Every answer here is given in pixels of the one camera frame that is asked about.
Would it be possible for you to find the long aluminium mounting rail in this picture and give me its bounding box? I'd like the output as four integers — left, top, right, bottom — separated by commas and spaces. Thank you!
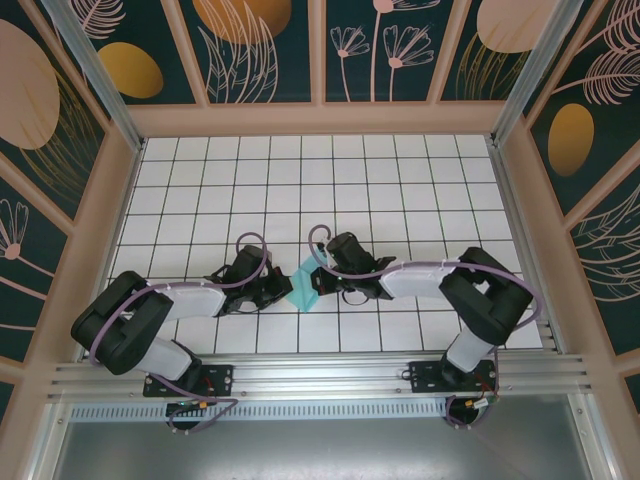
47, 352, 599, 401

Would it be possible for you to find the aluminium side rail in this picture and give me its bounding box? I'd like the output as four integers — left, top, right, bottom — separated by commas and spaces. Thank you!
485, 135, 564, 354

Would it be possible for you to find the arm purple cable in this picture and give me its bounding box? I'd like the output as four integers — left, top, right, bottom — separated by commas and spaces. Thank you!
307, 224, 546, 431
91, 231, 271, 435

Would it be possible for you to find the grey metal sheet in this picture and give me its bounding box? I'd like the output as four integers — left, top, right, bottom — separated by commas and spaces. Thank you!
47, 399, 614, 480

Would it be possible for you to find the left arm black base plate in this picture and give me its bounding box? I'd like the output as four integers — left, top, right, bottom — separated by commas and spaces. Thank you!
143, 363, 236, 399

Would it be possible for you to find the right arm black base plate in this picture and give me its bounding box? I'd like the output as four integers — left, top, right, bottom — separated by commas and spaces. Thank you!
408, 360, 501, 396

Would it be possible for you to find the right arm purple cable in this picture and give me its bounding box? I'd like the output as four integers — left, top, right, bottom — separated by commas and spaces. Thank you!
307, 224, 546, 431

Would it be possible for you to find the aluminium frame post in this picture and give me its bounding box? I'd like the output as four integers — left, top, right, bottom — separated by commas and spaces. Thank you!
39, 0, 146, 154
491, 0, 604, 149

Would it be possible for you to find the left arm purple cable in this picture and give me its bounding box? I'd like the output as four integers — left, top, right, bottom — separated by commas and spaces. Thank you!
91, 231, 271, 435

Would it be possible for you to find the slotted grey cable duct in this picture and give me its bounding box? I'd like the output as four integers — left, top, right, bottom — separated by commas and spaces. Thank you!
69, 402, 451, 422

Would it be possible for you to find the light blue paper sheet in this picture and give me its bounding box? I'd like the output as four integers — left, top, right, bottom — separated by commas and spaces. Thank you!
284, 257, 322, 312

